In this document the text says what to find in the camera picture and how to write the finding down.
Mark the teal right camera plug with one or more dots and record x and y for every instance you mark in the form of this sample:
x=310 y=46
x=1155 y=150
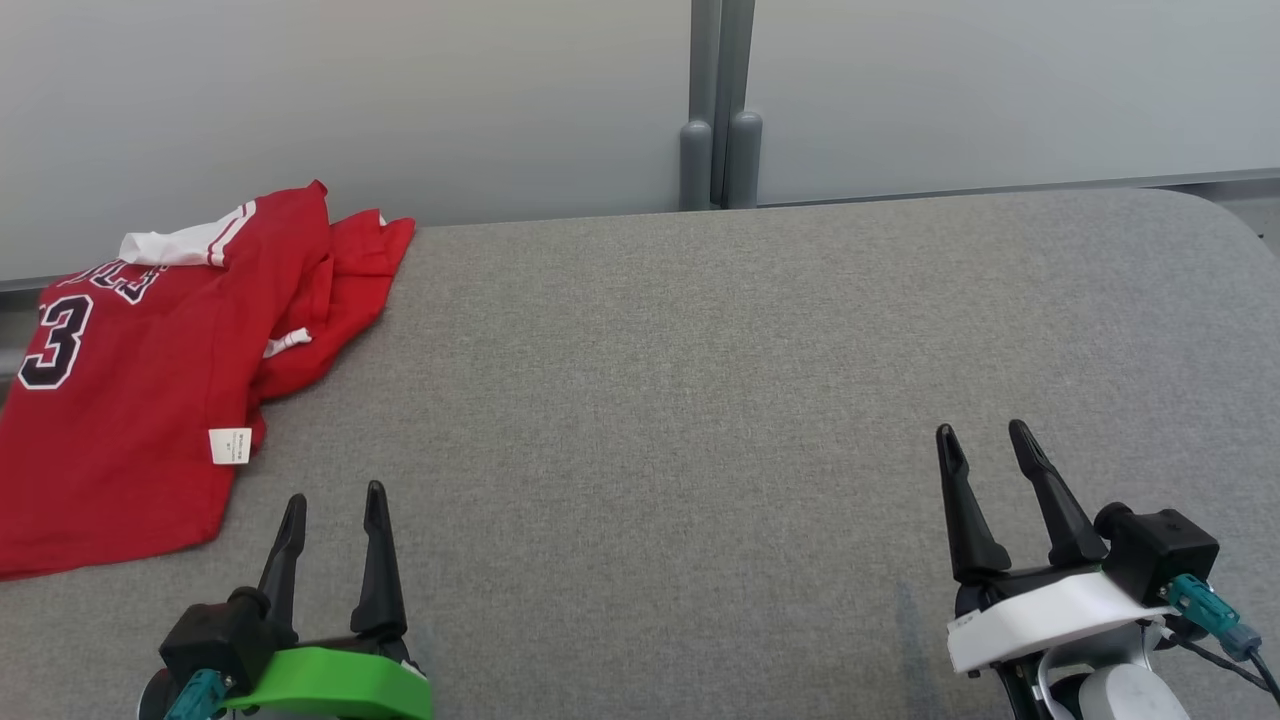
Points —
x=1205 y=605

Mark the red Bulls jersey white sleeves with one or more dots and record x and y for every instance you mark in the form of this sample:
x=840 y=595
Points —
x=130 y=400

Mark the teal camera plug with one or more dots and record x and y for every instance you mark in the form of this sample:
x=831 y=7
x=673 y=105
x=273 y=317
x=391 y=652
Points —
x=205 y=695
x=1205 y=605

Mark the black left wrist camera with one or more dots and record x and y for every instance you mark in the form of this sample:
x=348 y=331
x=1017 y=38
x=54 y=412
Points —
x=215 y=640

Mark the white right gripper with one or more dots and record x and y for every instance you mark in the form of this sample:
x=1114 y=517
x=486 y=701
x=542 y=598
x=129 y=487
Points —
x=1040 y=615

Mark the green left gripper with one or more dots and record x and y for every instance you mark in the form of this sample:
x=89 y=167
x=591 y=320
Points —
x=340 y=685

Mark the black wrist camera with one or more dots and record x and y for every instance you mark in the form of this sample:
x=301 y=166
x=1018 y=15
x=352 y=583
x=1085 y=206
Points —
x=1160 y=550
x=215 y=640

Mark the teal left camera plug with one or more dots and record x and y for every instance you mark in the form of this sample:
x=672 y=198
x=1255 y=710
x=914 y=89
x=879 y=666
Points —
x=205 y=695

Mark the red shorts with white stripe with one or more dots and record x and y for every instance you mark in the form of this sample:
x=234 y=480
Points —
x=350 y=280

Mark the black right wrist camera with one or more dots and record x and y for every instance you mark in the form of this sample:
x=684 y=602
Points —
x=1160 y=550

